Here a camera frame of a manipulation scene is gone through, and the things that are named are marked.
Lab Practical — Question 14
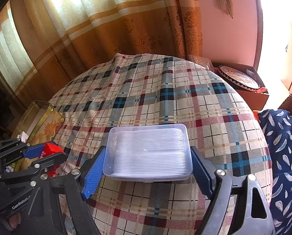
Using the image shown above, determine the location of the dark blue feather-print cushion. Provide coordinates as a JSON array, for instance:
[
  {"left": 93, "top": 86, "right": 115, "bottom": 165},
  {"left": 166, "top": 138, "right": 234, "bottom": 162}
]
[{"left": 257, "top": 109, "right": 292, "bottom": 235}]

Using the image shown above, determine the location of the orange translucent plastic bag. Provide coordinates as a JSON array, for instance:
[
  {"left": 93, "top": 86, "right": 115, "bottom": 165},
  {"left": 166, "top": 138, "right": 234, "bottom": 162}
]
[{"left": 189, "top": 54, "right": 212, "bottom": 70}]

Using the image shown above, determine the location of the dark wooden door frame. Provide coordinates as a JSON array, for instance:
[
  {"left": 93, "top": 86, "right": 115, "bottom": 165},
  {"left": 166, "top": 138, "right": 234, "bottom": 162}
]
[{"left": 252, "top": 0, "right": 264, "bottom": 69}]

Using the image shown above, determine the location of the clear plastic lidded box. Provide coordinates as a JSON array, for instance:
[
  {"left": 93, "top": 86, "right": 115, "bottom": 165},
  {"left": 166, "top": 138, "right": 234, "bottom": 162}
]
[{"left": 102, "top": 124, "right": 194, "bottom": 183}]

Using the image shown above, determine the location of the gold rectangular tin box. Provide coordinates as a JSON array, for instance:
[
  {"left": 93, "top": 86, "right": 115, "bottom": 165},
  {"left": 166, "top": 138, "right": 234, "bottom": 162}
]
[{"left": 11, "top": 100, "right": 65, "bottom": 177}]

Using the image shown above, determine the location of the brown cardboard box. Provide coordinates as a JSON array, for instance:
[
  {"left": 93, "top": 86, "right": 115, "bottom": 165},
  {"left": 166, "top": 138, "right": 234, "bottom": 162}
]
[{"left": 212, "top": 62, "right": 270, "bottom": 112}]

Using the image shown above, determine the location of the red toy block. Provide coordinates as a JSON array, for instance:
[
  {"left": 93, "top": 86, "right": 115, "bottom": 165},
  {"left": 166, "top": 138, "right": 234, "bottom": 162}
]
[{"left": 42, "top": 142, "right": 64, "bottom": 178}]

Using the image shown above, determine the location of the round printed tin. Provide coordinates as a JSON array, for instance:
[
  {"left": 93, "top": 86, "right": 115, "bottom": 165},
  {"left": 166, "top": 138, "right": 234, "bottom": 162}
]
[{"left": 218, "top": 65, "right": 260, "bottom": 90}]

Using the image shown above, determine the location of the orange and cream curtain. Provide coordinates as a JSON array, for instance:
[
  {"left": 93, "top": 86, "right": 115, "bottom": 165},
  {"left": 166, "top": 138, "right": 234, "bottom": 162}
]
[{"left": 0, "top": 0, "right": 205, "bottom": 103}]

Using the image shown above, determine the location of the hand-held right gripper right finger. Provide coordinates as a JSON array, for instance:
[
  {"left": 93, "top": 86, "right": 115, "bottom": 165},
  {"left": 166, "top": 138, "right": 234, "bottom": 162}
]
[{"left": 190, "top": 146, "right": 276, "bottom": 235}]

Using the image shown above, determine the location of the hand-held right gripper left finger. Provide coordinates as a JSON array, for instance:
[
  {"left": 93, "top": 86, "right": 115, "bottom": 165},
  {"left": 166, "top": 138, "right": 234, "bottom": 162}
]
[{"left": 20, "top": 146, "right": 107, "bottom": 235}]

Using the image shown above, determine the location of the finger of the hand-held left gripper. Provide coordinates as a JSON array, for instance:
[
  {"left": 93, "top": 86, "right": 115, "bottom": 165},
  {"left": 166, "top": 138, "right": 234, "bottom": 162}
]
[
  {"left": 0, "top": 152, "right": 66, "bottom": 181},
  {"left": 0, "top": 138, "right": 46, "bottom": 168}
]

